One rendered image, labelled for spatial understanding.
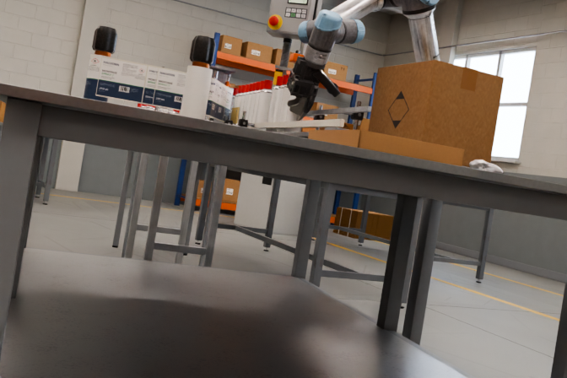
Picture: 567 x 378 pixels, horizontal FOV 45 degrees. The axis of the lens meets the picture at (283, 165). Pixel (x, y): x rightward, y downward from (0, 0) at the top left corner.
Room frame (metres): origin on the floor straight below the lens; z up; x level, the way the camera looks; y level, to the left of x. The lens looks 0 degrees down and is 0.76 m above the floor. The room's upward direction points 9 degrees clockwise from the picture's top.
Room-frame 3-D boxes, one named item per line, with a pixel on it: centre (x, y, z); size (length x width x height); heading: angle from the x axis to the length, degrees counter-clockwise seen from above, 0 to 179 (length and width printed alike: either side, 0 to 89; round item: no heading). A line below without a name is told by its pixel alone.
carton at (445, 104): (2.02, -0.41, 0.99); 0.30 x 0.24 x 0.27; 23
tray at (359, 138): (1.62, -0.22, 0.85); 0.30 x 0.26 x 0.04; 19
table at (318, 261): (5.20, -0.13, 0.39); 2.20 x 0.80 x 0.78; 27
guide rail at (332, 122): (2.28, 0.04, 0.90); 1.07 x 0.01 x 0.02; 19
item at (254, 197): (8.41, 0.05, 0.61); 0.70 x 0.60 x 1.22; 38
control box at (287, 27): (2.69, 0.06, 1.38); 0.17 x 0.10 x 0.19; 74
